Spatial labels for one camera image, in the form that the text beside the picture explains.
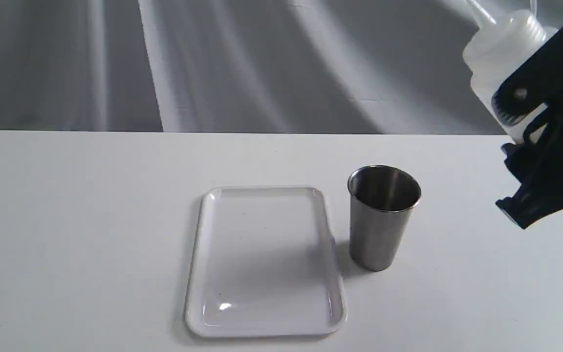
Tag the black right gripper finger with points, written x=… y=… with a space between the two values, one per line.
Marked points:
x=540 y=194
x=535 y=153

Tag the translucent squeeze bottle amber liquid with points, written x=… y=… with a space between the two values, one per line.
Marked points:
x=498 y=48

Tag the stainless steel cup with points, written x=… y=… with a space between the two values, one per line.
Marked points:
x=382 y=199

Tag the white rectangular plastic tray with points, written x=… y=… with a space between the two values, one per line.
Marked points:
x=264 y=265

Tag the grey backdrop cloth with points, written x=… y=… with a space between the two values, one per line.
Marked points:
x=238 y=66

